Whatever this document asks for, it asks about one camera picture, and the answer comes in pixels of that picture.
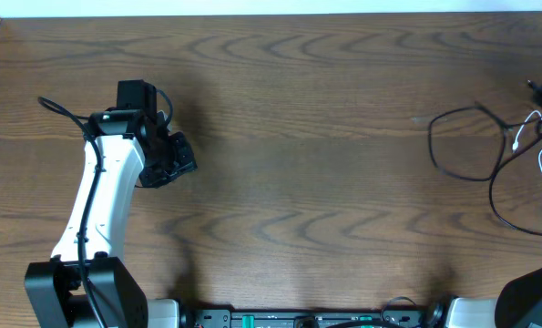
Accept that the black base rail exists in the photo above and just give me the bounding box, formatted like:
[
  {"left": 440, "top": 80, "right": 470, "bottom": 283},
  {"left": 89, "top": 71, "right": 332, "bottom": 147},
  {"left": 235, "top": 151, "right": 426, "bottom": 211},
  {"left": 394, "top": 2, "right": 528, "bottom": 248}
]
[{"left": 178, "top": 296, "right": 446, "bottom": 328}]

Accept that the long black usb cable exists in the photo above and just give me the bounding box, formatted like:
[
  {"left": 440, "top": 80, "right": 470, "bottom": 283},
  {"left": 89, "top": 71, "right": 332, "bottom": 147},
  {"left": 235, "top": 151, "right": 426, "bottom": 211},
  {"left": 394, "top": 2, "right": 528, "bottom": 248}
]
[{"left": 487, "top": 79, "right": 542, "bottom": 238}]

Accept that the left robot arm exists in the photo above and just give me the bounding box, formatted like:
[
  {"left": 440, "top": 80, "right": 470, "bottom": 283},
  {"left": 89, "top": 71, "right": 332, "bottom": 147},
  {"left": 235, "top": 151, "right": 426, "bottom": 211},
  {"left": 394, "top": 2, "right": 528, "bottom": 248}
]
[{"left": 24, "top": 80, "right": 197, "bottom": 327}]

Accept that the short black usb cable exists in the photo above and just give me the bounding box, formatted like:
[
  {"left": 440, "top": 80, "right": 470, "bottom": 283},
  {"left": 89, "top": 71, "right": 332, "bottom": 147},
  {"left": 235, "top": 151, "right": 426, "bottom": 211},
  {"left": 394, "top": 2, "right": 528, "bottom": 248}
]
[{"left": 427, "top": 103, "right": 542, "bottom": 182}]

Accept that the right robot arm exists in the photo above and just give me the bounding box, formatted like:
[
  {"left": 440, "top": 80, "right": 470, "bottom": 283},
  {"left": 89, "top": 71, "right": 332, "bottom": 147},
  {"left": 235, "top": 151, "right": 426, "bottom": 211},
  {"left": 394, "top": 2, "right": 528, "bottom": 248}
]
[{"left": 427, "top": 80, "right": 542, "bottom": 328}]

